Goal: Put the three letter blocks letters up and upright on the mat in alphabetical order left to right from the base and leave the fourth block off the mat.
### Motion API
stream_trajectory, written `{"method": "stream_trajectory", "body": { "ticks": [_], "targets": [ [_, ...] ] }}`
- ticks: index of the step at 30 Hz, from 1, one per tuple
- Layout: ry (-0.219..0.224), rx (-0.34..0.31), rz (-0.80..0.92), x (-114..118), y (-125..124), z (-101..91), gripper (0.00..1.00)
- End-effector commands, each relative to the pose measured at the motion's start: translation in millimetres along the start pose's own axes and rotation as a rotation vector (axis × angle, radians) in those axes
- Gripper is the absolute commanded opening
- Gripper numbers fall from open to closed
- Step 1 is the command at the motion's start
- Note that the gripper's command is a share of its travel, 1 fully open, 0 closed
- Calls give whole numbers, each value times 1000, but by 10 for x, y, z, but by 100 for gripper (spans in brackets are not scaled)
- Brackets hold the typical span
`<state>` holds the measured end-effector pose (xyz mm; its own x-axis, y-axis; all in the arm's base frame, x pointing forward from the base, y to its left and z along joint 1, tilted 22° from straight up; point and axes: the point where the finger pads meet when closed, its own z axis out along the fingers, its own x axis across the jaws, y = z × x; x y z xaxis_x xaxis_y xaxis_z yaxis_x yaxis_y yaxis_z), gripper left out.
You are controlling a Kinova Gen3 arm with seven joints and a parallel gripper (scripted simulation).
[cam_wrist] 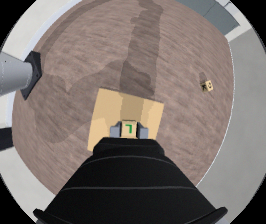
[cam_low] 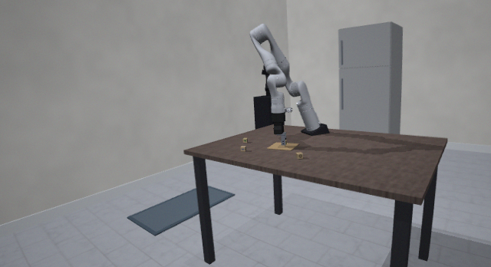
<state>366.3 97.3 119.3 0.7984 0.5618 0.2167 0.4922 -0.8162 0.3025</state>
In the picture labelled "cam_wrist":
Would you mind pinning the small tan block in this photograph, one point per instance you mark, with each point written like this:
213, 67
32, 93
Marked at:
128, 127
206, 86

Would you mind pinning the tan flat mat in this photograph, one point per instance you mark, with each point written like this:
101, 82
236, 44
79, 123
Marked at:
112, 106

